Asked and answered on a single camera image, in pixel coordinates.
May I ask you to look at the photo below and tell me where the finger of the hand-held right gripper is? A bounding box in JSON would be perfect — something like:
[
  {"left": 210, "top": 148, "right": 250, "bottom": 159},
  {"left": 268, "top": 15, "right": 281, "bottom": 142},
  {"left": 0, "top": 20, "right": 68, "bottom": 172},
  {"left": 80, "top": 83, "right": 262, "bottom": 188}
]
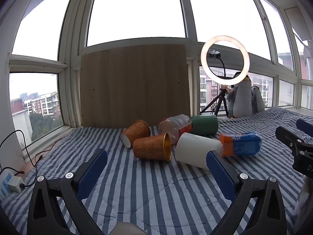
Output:
[
  {"left": 275, "top": 126, "right": 313, "bottom": 157},
  {"left": 296, "top": 119, "right": 313, "bottom": 138}
]

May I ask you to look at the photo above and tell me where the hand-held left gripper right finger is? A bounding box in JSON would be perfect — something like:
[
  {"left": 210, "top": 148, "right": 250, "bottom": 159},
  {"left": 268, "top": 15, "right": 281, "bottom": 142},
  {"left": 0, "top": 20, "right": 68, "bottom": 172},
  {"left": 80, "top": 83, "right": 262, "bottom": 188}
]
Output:
[{"left": 206, "top": 150, "right": 289, "bottom": 235}]

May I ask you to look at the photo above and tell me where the wooden board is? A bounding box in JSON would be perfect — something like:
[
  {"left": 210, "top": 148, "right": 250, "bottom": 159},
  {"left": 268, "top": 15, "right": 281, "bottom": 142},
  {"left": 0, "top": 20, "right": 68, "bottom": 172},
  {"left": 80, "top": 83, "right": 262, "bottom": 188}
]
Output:
[{"left": 80, "top": 44, "right": 192, "bottom": 129}]

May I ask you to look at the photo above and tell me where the small penguin plush toy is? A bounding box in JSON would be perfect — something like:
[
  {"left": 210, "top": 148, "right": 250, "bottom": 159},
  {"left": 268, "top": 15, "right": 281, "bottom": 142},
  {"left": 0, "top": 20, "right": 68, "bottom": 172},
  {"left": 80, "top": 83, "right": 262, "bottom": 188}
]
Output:
[{"left": 251, "top": 86, "right": 265, "bottom": 114}]

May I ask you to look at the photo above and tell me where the black cable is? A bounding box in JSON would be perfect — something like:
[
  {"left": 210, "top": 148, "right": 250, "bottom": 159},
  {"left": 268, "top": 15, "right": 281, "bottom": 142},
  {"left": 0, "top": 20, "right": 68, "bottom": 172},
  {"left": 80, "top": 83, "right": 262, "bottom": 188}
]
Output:
[{"left": 0, "top": 130, "right": 63, "bottom": 189}]

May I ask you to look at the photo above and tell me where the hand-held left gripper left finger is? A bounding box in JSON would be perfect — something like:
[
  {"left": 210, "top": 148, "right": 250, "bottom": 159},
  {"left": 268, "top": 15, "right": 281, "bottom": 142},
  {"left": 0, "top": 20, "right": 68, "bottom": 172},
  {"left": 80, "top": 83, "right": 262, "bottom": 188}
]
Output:
[{"left": 27, "top": 148, "right": 108, "bottom": 235}]

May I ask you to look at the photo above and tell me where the white power strip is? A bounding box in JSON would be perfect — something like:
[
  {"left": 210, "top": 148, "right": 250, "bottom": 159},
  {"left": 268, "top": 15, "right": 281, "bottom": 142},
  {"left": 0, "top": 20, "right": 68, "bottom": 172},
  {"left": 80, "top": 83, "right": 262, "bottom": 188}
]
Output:
[{"left": 0, "top": 170, "right": 13, "bottom": 199}]

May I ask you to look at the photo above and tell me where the orange glitter cup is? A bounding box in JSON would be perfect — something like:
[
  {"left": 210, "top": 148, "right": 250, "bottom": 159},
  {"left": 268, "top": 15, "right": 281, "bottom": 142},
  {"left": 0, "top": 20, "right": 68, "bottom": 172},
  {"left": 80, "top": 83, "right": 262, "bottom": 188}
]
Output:
[
  {"left": 132, "top": 133, "right": 172, "bottom": 162},
  {"left": 120, "top": 120, "right": 151, "bottom": 148}
]

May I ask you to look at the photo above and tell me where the ring light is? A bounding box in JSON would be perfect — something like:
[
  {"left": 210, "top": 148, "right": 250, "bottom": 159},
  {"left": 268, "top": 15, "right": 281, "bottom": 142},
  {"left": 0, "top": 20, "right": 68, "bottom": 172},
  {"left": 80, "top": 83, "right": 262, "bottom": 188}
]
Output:
[{"left": 200, "top": 35, "right": 250, "bottom": 86}]

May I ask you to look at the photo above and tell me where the black tripod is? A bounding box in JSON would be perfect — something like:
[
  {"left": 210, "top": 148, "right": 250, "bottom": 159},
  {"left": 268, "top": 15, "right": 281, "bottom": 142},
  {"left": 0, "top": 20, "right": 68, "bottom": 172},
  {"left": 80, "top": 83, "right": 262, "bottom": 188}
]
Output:
[{"left": 200, "top": 84, "right": 231, "bottom": 118}]

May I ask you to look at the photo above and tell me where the white cup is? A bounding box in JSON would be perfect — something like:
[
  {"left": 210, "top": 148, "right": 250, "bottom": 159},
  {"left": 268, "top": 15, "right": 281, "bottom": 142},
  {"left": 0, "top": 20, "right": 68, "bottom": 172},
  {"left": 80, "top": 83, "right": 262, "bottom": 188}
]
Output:
[{"left": 174, "top": 132, "right": 223, "bottom": 169}]

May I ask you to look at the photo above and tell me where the clear plastic bottle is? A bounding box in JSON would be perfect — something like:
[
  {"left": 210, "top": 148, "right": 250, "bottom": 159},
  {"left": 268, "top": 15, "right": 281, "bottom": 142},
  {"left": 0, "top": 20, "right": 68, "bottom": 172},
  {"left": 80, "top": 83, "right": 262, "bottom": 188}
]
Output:
[{"left": 158, "top": 114, "right": 193, "bottom": 145}]

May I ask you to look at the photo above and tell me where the striped blanket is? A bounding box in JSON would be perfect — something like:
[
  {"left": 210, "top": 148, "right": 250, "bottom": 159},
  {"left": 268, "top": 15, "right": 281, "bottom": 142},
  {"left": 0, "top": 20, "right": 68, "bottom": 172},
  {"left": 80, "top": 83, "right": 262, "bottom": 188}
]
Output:
[{"left": 0, "top": 106, "right": 313, "bottom": 235}]

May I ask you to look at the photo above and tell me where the green cup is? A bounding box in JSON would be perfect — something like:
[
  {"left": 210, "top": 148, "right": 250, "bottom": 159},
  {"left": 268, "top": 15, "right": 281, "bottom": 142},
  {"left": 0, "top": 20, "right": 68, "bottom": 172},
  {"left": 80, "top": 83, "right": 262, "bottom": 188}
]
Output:
[{"left": 190, "top": 115, "right": 219, "bottom": 136}]

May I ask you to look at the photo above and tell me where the large penguin plush toy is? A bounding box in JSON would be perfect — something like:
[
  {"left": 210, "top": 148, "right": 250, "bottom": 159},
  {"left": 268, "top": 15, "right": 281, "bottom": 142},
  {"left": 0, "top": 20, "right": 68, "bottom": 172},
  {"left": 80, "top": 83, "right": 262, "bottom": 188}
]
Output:
[{"left": 227, "top": 71, "right": 253, "bottom": 119}]

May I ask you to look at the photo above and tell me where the white plug adapter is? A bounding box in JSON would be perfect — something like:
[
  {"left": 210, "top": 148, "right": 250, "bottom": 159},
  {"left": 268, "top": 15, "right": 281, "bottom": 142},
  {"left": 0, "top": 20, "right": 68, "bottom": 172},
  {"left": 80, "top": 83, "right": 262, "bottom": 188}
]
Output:
[{"left": 6, "top": 176, "right": 25, "bottom": 193}]

